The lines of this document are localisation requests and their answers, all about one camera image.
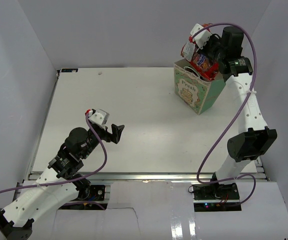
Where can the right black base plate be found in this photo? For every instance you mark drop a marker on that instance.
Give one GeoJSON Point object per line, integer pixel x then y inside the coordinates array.
{"type": "Point", "coordinates": [215, 191]}

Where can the blue label sticker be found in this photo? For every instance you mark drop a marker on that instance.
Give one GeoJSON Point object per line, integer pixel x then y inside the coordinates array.
{"type": "Point", "coordinates": [69, 70]}

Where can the aluminium table frame rail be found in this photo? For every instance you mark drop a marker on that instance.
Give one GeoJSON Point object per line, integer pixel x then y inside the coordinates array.
{"type": "Point", "coordinates": [177, 177]}

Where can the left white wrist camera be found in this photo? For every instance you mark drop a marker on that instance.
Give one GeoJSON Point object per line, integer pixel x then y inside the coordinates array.
{"type": "Point", "coordinates": [97, 116]}

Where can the red candy bag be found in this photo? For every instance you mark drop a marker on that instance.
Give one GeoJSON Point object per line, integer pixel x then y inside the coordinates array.
{"type": "Point", "coordinates": [200, 64]}

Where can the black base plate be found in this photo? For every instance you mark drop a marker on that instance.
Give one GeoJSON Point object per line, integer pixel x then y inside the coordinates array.
{"type": "Point", "coordinates": [92, 193]}
{"type": "Point", "coordinates": [215, 191]}

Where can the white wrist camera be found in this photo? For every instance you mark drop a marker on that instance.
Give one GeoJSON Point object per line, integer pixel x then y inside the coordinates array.
{"type": "Point", "coordinates": [200, 39]}
{"type": "Point", "coordinates": [97, 116]}

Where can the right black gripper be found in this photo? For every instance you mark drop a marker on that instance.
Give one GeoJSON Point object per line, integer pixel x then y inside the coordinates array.
{"type": "Point", "coordinates": [212, 38]}

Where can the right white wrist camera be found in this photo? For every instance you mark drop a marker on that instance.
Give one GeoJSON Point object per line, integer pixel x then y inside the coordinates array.
{"type": "Point", "coordinates": [200, 39]}

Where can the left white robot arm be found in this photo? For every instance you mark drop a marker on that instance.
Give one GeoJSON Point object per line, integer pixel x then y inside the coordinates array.
{"type": "Point", "coordinates": [59, 183]}

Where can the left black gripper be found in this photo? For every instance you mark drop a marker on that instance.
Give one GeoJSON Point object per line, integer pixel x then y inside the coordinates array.
{"type": "Point", "coordinates": [115, 136]}

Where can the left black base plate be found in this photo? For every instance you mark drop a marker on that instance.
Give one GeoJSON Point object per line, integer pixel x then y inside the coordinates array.
{"type": "Point", "coordinates": [92, 193]}

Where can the green paper gift bag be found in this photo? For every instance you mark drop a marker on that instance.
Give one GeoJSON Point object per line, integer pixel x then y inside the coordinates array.
{"type": "Point", "coordinates": [198, 93]}

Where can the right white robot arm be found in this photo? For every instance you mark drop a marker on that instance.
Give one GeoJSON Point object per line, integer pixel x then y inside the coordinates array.
{"type": "Point", "coordinates": [254, 135]}

